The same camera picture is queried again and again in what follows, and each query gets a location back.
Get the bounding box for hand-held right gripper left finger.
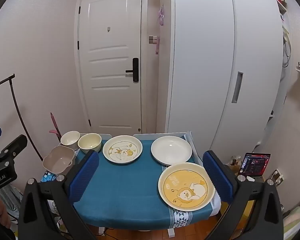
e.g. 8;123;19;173
17;151;100;240

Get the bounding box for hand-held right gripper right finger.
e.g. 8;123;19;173
202;150;284;240

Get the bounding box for beige square bowl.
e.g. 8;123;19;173
42;146;76;174

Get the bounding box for yellow bear print plate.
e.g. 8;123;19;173
158;162;216;212

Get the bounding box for duck print plate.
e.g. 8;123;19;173
102;135;143;165

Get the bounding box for plain white plate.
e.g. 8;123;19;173
150;136;192;166

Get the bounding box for person's left hand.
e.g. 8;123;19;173
0;196;9;230

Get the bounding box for cardboard box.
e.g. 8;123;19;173
227;156;243;176

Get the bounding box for grey striped cloth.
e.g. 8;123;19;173
0;184;24;224

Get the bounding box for cream bowl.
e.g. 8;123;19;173
77;133;102;154

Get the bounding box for printed plastic sheet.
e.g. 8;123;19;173
40;171;63;183

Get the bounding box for black clothes rack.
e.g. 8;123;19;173
0;73;44;159

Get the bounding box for white bowl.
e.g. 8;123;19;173
60;131;81;147

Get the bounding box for open laptop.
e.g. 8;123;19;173
237;152;272;181

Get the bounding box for blue tablecloth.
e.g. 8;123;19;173
72;139;215;230

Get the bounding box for green white pillow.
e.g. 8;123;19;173
282;205;300;240

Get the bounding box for white door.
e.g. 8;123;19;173
77;0;147;134

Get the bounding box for white wardrobe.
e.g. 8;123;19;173
165;0;284;155

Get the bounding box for purple hanging ornament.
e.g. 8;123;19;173
158;4;165;26

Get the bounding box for pink long-handled tool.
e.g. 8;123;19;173
48;112;62;142

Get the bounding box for wall power socket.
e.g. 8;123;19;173
271;169;286;187

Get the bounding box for black door lock handle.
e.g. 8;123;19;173
125;58;139;82

